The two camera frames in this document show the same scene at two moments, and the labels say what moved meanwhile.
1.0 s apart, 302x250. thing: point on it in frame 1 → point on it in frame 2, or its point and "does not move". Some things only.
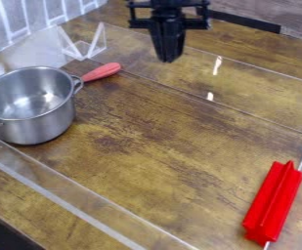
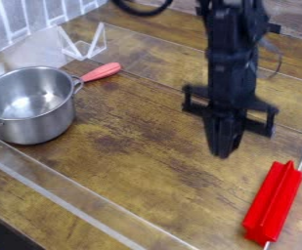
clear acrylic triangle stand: x=84 y=50 does not move
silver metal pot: x=31 y=100 does not move
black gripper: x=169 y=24 → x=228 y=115
